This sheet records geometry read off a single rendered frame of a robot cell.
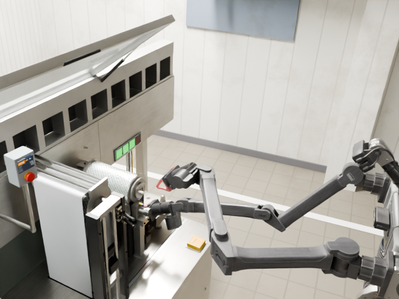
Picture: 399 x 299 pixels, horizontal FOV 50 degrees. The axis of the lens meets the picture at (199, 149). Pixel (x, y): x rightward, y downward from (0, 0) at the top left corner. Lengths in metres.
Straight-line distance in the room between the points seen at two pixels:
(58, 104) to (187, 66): 2.77
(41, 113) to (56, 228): 0.47
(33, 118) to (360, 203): 3.24
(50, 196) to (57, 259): 0.34
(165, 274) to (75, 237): 0.49
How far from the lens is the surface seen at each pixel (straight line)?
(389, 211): 1.67
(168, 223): 1.98
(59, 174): 1.75
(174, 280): 2.02
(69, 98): 1.94
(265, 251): 1.35
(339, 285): 3.45
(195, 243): 2.16
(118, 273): 1.80
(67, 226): 1.77
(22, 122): 1.78
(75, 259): 1.88
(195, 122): 4.74
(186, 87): 4.61
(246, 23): 4.20
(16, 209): 1.90
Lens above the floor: 2.38
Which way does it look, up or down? 30 degrees down
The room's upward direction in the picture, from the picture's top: 3 degrees clockwise
